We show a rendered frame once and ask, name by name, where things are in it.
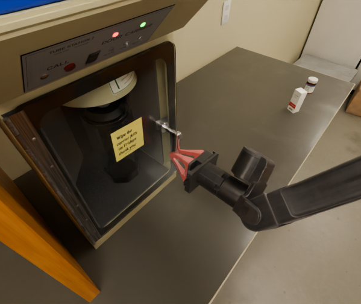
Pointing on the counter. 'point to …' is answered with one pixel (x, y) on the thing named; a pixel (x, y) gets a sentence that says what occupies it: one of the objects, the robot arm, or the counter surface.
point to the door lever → (173, 137)
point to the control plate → (87, 48)
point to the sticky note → (128, 139)
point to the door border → (32, 137)
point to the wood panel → (25, 227)
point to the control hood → (55, 35)
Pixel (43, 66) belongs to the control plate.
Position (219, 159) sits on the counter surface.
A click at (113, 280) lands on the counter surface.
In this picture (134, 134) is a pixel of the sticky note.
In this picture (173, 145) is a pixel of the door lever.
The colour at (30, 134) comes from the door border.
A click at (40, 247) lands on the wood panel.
